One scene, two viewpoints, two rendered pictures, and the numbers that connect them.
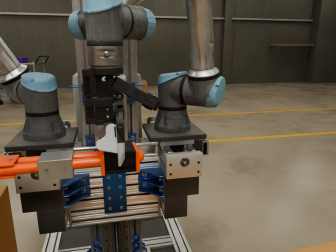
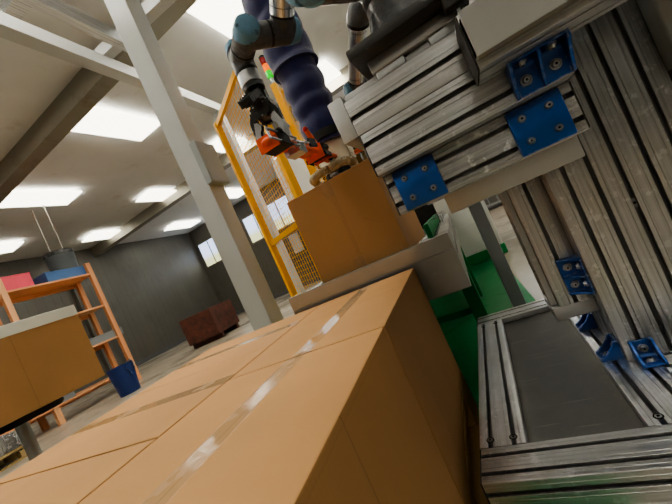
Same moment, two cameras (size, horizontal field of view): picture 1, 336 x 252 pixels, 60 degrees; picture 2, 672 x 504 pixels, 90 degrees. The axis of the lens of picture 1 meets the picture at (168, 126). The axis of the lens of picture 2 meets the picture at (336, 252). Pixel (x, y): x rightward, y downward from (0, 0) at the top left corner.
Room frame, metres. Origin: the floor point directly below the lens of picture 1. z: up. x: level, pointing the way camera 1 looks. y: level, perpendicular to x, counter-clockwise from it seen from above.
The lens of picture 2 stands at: (1.32, -0.75, 0.71)
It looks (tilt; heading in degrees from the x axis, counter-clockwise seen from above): 0 degrees down; 127
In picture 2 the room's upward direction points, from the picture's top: 24 degrees counter-clockwise
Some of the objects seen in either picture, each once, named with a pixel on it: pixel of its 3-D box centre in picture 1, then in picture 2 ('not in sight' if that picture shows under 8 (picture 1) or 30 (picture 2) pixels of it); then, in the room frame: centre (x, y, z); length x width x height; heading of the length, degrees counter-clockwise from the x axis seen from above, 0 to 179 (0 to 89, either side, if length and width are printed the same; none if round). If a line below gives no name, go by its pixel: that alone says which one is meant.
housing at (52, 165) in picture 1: (57, 164); (295, 149); (0.60, 0.24, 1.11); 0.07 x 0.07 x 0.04; 15
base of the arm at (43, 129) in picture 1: (43, 122); not in sight; (1.06, 0.47, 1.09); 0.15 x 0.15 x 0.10
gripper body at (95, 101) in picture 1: (104, 95); (262, 104); (0.63, 0.14, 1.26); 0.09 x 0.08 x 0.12; 105
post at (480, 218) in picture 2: not in sight; (485, 229); (0.89, 1.05, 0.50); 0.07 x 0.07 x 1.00; 17
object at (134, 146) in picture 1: (119, 157); (274, 143); (0.63, 0.11, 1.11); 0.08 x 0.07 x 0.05; 105
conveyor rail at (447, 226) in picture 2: not in sight; (450, 232); (0.55, 1.57, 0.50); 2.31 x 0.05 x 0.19; 107
